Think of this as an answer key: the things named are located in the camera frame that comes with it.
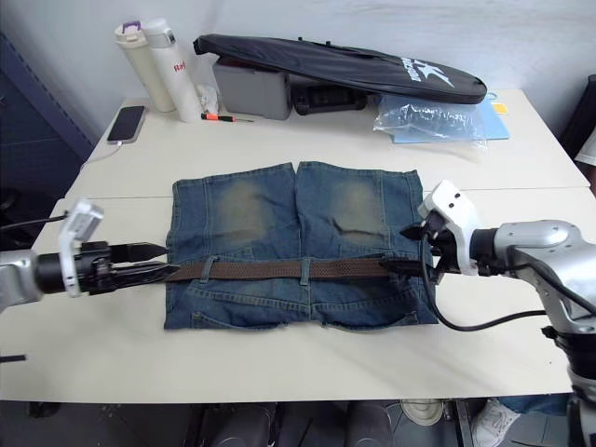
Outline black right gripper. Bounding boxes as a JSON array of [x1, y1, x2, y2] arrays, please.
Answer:
[[378, 212, 461, 283]]

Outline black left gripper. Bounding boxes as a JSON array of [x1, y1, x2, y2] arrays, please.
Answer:
[[75, 240, 181, 297]]

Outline brown braided belt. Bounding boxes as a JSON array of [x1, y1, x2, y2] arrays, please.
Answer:
[[165, 260, 397, 283]]

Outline blue denim shorts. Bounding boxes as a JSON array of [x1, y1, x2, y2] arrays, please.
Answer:
[[162, 160, 441, 332]]

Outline clear plastic bag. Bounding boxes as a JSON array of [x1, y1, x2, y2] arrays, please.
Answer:
[[372, 94, 491, 163]]

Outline black smartphone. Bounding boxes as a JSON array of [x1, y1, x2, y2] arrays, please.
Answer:
[[106, 105, 147, 143]]

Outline light blue folder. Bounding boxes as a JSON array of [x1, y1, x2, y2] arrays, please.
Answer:
[[387, 91, 511, 145]]

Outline white sneaker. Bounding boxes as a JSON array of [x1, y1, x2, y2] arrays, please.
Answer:
[[470, 399, 521, 447], [400, 398, 444, 427]]

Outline orange and black screwdriver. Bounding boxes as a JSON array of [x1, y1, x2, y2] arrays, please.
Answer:
[[199, 112, 255, 124]]

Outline black hard case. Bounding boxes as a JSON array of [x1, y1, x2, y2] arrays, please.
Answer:
[[291, 77, 374, 116]]

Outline dark blue cabinet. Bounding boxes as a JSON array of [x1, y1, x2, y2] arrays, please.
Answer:
[[0, 31, 95, 190]]

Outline crumpled white wrapper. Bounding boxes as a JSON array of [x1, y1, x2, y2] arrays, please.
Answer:
[[195, 83, 221, 114]]

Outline white bottle with red print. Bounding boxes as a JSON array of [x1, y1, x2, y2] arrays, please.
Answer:
[[142, 18, 202, 125]]

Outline cream bottle with purple lid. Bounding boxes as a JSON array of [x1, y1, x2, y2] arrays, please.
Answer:
[[114, 20, 176, 114]]

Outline black racket bag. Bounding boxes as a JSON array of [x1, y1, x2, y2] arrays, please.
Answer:
[[192, 33, 488, 106]]

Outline blue jeans leg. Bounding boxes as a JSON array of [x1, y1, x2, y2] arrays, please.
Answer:
[[496, 395, 575, 416]]

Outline grey plastic box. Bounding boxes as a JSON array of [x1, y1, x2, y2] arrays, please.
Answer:
[[211, 57, 291, 122]]

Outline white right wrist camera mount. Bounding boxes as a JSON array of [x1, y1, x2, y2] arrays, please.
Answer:
[[416, 180, 481, 277]]

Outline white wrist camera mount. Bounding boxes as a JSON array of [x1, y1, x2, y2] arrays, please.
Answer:
[[416, 180, 481, 277], [57, 197, 105, 299]]

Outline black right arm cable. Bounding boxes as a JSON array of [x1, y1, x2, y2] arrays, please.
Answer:
[[420, 231, 551, 332]]

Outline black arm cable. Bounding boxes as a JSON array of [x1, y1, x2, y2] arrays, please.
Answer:
[[0, 211, 72, 233], [420, 231, 551, 332]]

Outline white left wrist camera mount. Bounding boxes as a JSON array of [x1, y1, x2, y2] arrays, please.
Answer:
[[57, 197, 105, 299]]

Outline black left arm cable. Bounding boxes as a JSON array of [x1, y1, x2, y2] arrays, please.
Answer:
[[0, 211, 72, 233]]

